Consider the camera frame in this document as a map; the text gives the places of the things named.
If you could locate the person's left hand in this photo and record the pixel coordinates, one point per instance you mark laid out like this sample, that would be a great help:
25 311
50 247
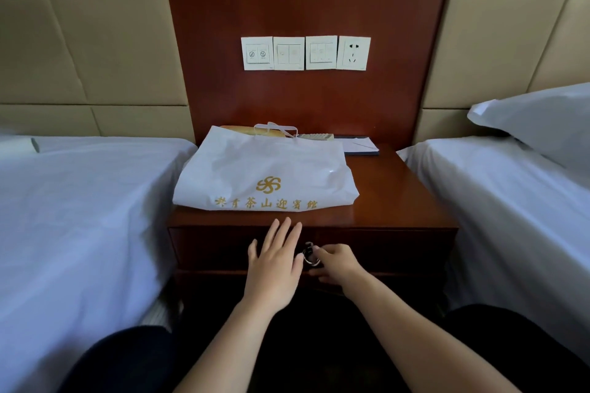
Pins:
272 273

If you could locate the person's right hand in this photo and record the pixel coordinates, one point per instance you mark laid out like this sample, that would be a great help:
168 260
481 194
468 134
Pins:
341 263

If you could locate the person's left little finger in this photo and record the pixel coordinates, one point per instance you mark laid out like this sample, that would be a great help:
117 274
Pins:
253 253

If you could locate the person's left thumb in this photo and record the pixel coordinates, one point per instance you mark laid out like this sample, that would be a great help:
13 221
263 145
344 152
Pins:
298 264

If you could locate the person's left middle finger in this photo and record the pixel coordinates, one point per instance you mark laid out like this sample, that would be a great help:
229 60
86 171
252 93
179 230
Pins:
283 233

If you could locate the person's right thumb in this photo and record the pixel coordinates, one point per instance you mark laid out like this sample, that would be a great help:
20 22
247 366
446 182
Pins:
326 250

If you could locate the person's right forearm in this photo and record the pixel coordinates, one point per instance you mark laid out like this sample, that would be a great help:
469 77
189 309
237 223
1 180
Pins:
415 342

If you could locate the person's left forearm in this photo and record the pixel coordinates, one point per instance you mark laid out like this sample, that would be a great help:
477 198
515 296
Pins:
221 351

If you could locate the white plastic bag gold print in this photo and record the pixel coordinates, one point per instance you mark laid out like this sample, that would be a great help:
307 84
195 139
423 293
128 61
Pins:
262 171

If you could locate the red-brown wooden nightstand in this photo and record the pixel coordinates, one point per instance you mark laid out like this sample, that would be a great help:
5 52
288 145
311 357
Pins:
396 204

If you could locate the plain wooden nightstand drawer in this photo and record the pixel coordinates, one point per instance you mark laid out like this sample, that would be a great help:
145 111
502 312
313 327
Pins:
401 289

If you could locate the white notepad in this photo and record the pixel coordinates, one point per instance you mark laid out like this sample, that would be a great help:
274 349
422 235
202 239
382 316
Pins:
362 146

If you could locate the yellow wooden tray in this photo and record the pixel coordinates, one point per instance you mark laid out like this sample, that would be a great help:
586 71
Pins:
239 130

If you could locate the person's left leg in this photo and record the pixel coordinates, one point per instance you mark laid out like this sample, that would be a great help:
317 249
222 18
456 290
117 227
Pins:
120 360

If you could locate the person's leg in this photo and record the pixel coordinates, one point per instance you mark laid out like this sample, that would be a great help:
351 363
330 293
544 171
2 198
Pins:
120 360
516 342

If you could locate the bed with white sheet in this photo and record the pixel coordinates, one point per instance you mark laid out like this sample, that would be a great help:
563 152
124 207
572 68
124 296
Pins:
78 240
511 222

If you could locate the person's right leg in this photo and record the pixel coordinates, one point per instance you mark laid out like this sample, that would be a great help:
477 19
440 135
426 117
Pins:
516 342

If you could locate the white pillow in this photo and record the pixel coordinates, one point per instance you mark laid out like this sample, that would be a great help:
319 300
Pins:
16 145
539 125

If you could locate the beige padded headboard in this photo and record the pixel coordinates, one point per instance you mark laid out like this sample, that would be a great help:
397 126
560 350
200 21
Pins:
92 38
502 33

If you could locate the white double rocker light switch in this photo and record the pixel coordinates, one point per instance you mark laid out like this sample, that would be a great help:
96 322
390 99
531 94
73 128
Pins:
289 53

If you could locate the white double switch round icons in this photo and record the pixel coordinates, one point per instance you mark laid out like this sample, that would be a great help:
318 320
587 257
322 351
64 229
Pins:
257 53

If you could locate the white triple rocker light switch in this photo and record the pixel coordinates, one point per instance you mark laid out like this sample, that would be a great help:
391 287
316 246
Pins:
321 53

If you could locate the white wall power socket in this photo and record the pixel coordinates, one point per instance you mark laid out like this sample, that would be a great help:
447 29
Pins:
353 53

